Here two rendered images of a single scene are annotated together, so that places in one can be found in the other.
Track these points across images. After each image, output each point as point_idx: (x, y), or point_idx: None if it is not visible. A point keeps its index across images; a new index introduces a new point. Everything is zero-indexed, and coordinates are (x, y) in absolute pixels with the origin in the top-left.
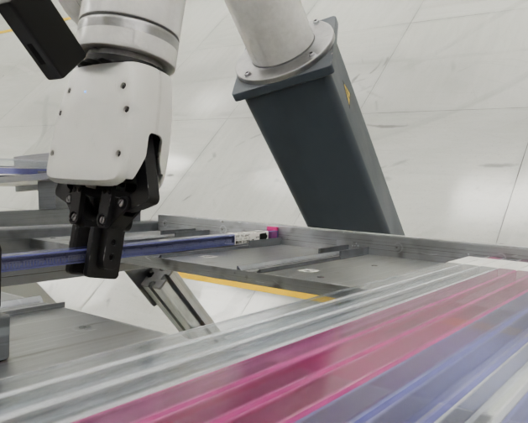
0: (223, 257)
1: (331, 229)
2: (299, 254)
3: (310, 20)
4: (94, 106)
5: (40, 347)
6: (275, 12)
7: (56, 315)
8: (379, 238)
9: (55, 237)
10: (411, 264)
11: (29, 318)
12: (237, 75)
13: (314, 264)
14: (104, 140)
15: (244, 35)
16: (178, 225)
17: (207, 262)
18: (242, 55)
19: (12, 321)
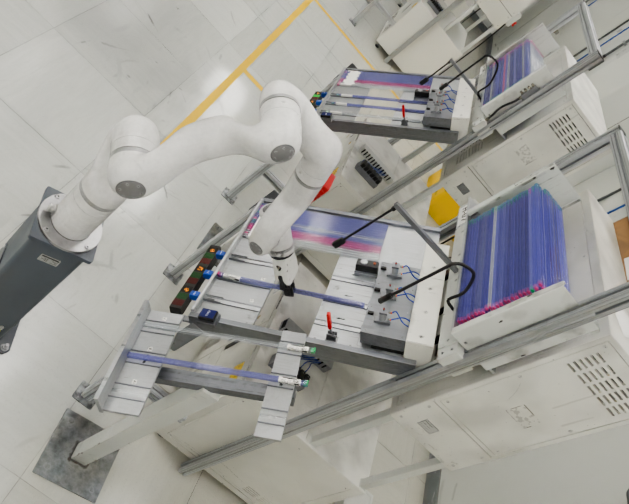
0: (261, 276)
1: (224, 258)
2: (243, 266)
3: (48, 197)
4: (292, 261)
5: (351, 267)
6: None
7: (337, 273)
8: (232, 249)
9: (245, 322)
10: (248, 246)
11: (341, 274)
12: (77, 252)
13: (262, 260)
14: (295, 264)
15: (93, 229)
16: (199, 304)
17: (272, 276)
18: (55, 242)
19: (343, 275)
